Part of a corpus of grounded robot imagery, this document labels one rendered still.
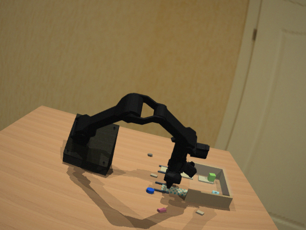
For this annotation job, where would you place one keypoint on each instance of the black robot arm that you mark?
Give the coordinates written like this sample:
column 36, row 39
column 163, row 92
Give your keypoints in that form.
column 129, row 109

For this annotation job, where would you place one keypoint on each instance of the small beige flat block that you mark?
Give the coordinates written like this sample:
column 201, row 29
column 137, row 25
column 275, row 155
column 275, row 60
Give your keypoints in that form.
column 200, row 212

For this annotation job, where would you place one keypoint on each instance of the cream strip with teal polka dots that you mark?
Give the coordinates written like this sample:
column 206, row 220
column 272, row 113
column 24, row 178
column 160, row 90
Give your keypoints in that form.
column 174, row 190

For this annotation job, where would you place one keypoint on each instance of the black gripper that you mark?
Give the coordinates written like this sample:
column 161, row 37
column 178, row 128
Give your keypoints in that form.
column 173, row 174

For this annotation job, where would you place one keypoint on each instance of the pale yellow striped flat strip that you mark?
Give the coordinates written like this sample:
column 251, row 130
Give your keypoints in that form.
column 163, row 169

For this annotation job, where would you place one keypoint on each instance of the small pink block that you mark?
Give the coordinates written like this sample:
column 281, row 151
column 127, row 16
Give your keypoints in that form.
column 161, row 210

